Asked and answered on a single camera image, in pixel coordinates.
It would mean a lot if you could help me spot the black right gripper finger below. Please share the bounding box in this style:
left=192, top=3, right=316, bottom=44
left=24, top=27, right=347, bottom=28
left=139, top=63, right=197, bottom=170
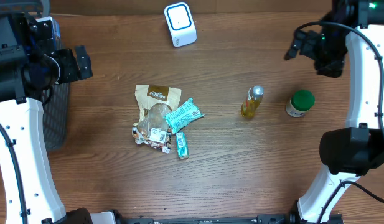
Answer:
left=284, top=30, right=306, bottom=60
left=316, top=60, right=344, bottom=78

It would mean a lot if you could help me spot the green white tissue cup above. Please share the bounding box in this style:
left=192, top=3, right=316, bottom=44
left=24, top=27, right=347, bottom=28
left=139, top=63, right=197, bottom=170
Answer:
left=285, top=90, right=315, bottom=118

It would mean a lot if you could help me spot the yellow bottle silver cap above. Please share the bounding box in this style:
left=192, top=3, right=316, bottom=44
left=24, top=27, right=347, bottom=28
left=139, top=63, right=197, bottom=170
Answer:
left=241, top=85, right=264, bottom=119

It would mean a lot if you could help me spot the brown cookie pouch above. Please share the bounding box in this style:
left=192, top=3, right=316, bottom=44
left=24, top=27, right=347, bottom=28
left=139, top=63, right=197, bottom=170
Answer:
left=134, top=85, right=182, bottom=137

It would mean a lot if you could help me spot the small printed snack bag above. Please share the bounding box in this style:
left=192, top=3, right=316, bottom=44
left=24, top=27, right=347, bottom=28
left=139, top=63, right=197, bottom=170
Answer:
left=132, top=126, right=172, bottom=154

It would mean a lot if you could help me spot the teal snack packet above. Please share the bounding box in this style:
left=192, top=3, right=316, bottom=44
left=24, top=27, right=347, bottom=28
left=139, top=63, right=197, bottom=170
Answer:
left=164, top=98, right=205, bottom=134

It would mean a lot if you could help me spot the green Kleenex tissue pack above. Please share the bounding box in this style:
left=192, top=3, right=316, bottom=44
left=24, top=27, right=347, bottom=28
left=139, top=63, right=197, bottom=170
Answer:
left=176, top=132, right=189, bottom=159

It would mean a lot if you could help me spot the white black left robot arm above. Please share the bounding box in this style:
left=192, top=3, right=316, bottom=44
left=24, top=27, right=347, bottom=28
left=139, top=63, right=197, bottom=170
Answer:
left=0, top=13, right=121, bottom=223

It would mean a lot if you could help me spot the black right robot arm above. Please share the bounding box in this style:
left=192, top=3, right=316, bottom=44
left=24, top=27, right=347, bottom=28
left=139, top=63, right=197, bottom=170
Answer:
left=276, top=0, right=384, bottom=223

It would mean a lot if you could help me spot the white barcode scanner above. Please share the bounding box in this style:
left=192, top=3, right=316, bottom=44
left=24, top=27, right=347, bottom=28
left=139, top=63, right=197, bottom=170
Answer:
left=164, top=2, right=197, bottom=47

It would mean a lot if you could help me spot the grey plastic mesh basket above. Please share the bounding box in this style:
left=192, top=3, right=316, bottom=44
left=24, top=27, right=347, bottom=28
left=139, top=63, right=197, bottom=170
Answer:
left=0, top=0, right=70, bottom=151

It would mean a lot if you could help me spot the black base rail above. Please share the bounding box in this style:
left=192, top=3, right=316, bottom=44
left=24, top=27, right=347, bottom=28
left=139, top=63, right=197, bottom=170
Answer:
left=67, top=214, right=345, bottom=224

